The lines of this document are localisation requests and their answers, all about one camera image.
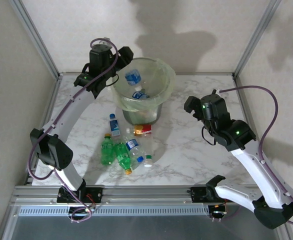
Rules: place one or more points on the grey metal panel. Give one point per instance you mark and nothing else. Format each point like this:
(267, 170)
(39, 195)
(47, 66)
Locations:
(146, 228)

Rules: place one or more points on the wide aluminium mounting rail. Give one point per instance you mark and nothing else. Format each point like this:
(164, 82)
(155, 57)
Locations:
(146, 192)

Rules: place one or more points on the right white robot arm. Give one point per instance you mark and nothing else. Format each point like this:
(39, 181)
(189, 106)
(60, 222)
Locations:
(251, 165)

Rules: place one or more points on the aluminium frame post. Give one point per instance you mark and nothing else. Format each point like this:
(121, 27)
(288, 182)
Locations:
(259, 32)
(32, 32)

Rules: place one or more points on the small bottle blue-white label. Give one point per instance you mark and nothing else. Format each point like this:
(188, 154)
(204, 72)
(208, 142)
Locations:
(114, 125)

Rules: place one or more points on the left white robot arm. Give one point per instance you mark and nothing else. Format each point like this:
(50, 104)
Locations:
(69, 112)

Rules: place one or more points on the green bottle yellow cap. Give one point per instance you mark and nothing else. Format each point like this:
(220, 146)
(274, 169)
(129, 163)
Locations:
(107, 150)

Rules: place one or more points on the bottle with red-yellow label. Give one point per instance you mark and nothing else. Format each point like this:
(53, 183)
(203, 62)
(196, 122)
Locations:
(144, 129)

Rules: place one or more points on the clear bottle blue label white cap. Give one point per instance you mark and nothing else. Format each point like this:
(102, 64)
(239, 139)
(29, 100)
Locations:
(132, 76)
(137, 95)

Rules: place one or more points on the aluminium table edge rail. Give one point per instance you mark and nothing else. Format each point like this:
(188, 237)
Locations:
(245, 105)
(52, 100)
(199, 73)

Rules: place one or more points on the small lit circuit board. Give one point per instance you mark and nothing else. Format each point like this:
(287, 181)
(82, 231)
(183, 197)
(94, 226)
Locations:
(85, 210)
(217, 212)

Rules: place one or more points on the grey round waste bin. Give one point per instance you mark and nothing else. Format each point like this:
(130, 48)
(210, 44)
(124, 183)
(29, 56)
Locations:
(141, 117)

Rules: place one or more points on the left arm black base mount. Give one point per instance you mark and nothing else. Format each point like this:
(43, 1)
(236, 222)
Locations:
(96, 193)

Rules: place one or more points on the small white cap bottle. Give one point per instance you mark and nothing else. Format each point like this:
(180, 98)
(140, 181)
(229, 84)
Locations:
(148, 162)

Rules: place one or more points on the green bottle orange cap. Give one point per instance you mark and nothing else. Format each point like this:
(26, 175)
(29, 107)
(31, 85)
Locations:
(121, 155)

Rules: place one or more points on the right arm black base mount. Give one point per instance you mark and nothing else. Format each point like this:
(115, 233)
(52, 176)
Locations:
(199, 195)

